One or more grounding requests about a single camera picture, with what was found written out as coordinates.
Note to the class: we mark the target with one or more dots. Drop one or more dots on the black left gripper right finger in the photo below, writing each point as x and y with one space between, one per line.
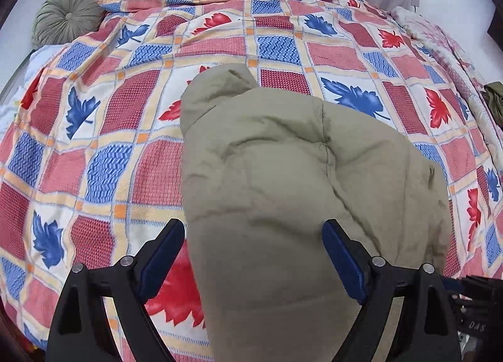
426 329

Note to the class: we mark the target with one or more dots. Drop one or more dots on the olive green padded jacket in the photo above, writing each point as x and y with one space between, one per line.
262 170

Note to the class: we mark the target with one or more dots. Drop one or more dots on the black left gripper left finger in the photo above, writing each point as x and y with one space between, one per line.
80 330

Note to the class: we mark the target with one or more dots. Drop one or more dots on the pink patterned folded quilt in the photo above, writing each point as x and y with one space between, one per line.
454 60

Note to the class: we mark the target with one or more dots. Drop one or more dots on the red blue patchwork bedspread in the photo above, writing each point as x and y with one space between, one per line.
91 164

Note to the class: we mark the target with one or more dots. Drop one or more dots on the round green pleated cushion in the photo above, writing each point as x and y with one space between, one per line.
62 21

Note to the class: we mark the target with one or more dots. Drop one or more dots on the dark green cloth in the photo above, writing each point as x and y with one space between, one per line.
493 97

